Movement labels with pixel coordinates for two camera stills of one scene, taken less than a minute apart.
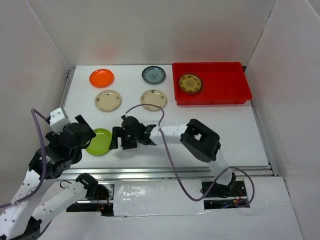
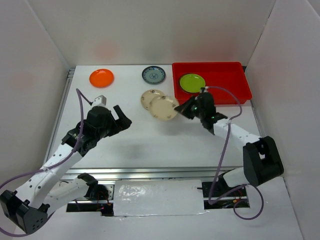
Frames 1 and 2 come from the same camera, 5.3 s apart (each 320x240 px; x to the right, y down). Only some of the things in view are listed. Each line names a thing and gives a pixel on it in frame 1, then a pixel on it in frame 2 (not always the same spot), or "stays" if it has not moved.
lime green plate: [99, 145] to [192, 82]
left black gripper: [55, 137] to [123, 123]
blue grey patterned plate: [153, 75] stays
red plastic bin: [224, 83] stays
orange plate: [101, 78] stays
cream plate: [153, 97] stays
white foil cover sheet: [138, 198] stays
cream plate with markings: [108, 101] to [162, 107]
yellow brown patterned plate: [190, 83] stays
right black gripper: [120, 131] to [185, 108]
